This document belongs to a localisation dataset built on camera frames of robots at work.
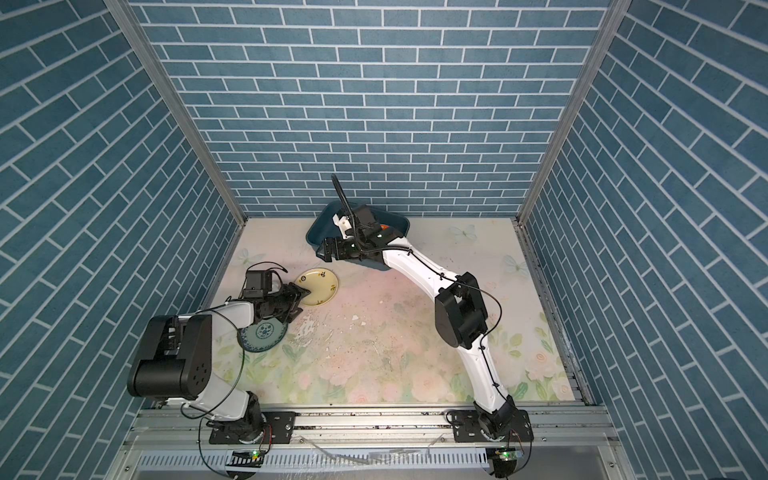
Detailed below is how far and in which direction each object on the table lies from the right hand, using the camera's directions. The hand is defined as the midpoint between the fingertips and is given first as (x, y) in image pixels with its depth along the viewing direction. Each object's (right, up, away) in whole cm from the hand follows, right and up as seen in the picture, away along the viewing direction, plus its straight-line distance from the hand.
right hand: (332, 252), depth 87 cm
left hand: (-7, -14, +7) cm, 18 cm away
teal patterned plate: (-22, -25, +2) cm, 33 cm away
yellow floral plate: (-7, -11, +14) cm, 19 cm away
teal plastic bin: (-11, +9, +28) cm, 31 cm away
